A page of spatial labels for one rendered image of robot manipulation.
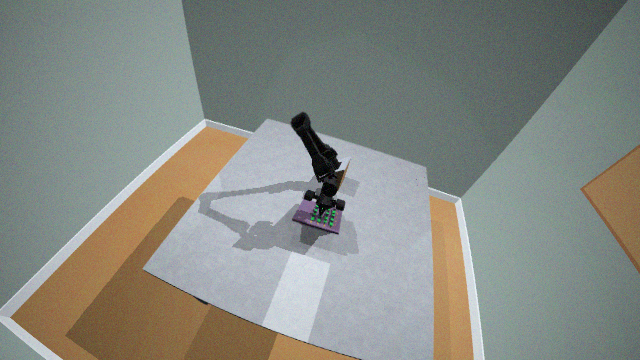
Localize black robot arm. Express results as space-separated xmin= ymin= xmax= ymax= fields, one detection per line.
xmin=291 ymin=112 xmax=342 ymax=210

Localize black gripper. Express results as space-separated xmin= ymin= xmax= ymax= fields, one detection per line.
xmin=304 ymin=190 xmax=345 ymax=216

